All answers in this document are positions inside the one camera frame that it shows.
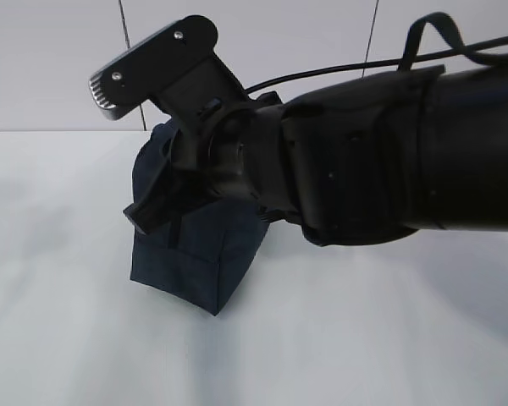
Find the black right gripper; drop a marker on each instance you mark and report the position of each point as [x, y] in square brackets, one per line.
[232, 150]

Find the dark blue lunch bag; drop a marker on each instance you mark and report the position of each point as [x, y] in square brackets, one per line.
[203, 257]

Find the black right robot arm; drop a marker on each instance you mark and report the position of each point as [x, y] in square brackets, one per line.
[366, 162]

